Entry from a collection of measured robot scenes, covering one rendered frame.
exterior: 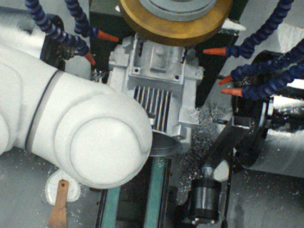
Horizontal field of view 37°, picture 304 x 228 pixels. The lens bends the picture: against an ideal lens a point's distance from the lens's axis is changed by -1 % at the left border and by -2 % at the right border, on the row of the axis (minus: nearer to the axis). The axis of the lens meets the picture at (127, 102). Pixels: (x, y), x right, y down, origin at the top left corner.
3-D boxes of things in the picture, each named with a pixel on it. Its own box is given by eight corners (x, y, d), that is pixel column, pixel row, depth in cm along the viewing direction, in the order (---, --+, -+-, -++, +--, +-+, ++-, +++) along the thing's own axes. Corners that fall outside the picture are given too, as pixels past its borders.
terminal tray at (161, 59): (134, 40, 96) (136, 21, 90) (184, 49, 96) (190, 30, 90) (125, 91, 91) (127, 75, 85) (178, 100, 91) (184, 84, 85)
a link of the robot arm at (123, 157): (163, 104, 59) (68, 66, 59) (172, 120, 44) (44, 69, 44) (132, 180, 60) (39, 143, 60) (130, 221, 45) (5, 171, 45)
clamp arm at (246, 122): (199, 158, 95) (233, 110, 72) (214, 161, 95) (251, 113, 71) (198, 174, 93) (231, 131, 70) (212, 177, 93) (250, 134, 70)
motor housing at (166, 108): (112, 71, 110) (115, 27, 93) (190, 84, 110) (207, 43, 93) (97, 149, 102) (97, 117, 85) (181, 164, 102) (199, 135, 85)
